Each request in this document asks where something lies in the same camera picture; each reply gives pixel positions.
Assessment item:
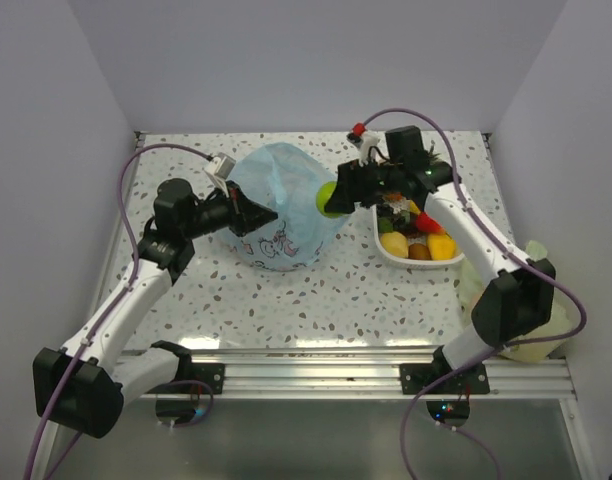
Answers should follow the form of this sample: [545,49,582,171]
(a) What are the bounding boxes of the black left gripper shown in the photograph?
[182,180,277,240]

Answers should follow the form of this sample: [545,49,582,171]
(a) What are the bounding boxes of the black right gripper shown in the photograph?
[327,154,405,213]

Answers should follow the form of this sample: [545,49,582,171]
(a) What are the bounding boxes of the bright green fake apple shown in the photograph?
[315,181,341,219]

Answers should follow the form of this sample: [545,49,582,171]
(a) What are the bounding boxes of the light blue plastic bag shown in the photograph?
[217,142,348,271]

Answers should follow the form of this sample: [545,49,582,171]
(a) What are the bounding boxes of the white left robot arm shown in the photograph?
[32,178,278,438]

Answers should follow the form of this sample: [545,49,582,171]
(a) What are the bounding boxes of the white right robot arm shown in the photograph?
[324,124,555,393]

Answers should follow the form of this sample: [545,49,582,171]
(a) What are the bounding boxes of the dark purple fake grapes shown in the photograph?
[376,203,410,234]

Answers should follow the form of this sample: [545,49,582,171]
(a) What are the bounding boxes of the dark brown fake mangosteen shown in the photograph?
[401,223,426,240]

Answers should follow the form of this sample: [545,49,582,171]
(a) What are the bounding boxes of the brown fake kiwi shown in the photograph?
[408,243,432,261]

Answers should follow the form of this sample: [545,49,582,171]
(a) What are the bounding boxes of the pale green plastic bag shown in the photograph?
[457,260,572,363]

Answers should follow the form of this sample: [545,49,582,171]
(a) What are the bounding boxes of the white perforated plastic basket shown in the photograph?
[371,194,465,270]

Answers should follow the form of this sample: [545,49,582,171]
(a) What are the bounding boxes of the left round controller board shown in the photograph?
[155,399,207,428]

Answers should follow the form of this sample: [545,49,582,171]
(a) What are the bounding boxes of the round controller board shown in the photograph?
[155,399,207,428]
[426,400,471,427]

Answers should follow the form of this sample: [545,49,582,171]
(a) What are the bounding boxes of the right round controller board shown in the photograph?
[426,400,471,427]

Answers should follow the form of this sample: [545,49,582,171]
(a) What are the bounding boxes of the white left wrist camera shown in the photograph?
[204,153,236,196]

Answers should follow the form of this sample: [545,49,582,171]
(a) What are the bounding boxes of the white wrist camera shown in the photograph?
[347,123,380,166]
[204,153,236,196]

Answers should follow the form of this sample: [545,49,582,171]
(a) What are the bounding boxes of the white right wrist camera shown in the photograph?
[347,123,380,166]

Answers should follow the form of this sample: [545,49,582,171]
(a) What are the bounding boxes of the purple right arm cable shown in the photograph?
[397,107,587,480]

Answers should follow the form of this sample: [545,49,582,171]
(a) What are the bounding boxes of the aluminium front rail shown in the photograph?
[116,347,577,401]

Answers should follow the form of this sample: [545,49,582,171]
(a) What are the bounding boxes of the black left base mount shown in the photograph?
[151,340,225,395]

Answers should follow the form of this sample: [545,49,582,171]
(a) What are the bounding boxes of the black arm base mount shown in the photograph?
[399,346,491,395]

